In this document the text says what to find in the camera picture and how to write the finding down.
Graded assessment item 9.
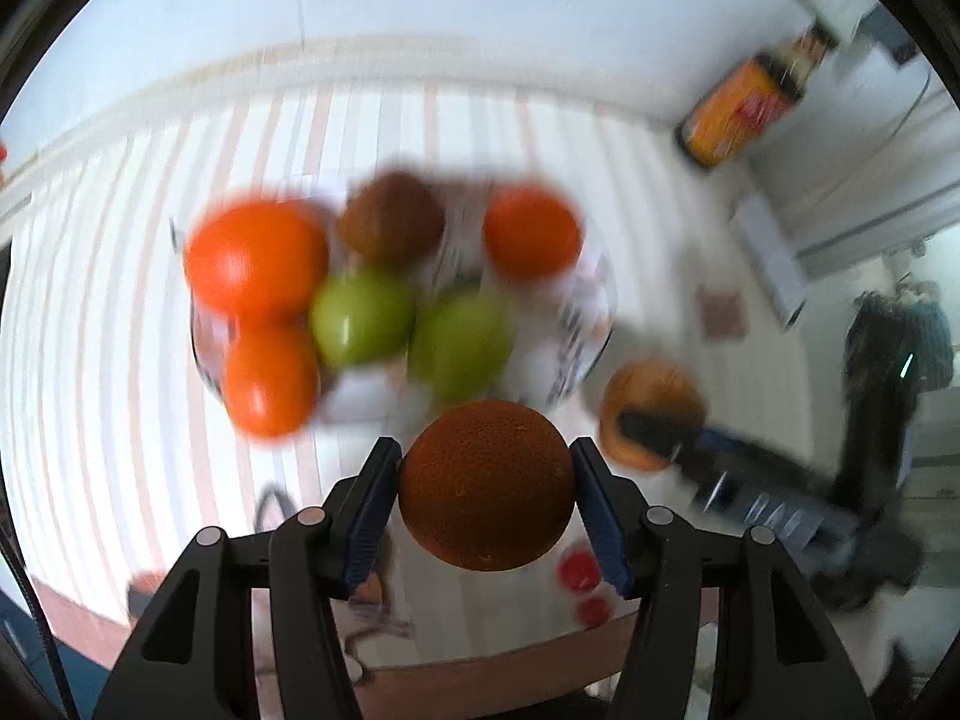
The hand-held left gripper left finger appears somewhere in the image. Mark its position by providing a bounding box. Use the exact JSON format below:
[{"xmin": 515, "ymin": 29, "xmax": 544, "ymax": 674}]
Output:
[{"xmin": 94, "ymin": 436, "xmax": 406, "ymax": 720}]

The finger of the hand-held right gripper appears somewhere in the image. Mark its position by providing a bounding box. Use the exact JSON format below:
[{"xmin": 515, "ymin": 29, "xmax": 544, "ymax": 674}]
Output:
[
  {"xmin": 694, "ymin": 476, "xmax": 863, "ymax": 565},
  {"xmin": 616, "ymin": 403, "xmax": 837, "ymax": 496}
]

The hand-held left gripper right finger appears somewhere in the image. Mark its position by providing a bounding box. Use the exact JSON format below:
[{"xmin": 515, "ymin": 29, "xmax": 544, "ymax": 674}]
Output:
[{"xmin": 570, "ymin": 436, "xmax": 878, "ymax": 720}]

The glass fruit bowl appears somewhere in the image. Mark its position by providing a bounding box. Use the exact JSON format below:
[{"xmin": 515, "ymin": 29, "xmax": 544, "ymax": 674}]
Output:
[{"xmin": 171, "ymin": 172, "xmax": 620, "ymax": 421}]

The dark reddish orange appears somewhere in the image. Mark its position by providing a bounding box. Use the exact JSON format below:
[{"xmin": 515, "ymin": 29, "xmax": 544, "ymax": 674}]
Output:
[{"xmin": 397, "ymin": 400, "xmax": 575, "ymax": 572}]

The small bright orange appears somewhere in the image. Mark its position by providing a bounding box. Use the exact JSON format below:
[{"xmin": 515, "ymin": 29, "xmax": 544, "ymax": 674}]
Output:
[{"xmin": 223, "ymin": 322, "xmax": 323, "ymax": 440}]

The green apple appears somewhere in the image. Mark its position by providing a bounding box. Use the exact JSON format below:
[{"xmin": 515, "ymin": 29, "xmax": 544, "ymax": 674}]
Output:
[
  {"xmin": 409, "ymin": 289, "xmax": 517, "ymax": 404},
  {"xmin": 309, "ymin": 270, "xmax": 417, "ymax": 370}
]

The medium bright orange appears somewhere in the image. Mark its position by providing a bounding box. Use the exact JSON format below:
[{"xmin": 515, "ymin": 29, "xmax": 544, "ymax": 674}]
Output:
[{"xmin": 482, "ymin": 186, "xmax": 584, "ymax": 282}]

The large bright orange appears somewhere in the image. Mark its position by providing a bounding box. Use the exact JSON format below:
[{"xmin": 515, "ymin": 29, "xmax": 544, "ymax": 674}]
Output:
[{"xmin": 184, "ymin": 199, "xmax": 331, "ymax": 327}]

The striped tablecloth with cat print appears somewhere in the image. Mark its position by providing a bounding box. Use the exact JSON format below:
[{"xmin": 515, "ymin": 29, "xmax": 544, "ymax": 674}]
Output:
[{"xmin": 0, "ymin": 82, "xmax": 848, "ymax": 713}]

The dark soy sauce bottle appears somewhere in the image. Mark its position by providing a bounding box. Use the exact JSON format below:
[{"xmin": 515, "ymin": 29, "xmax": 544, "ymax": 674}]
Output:
[{"xmin": 673, "ymin": 22, "xmax": 837, "ymax": 170}]

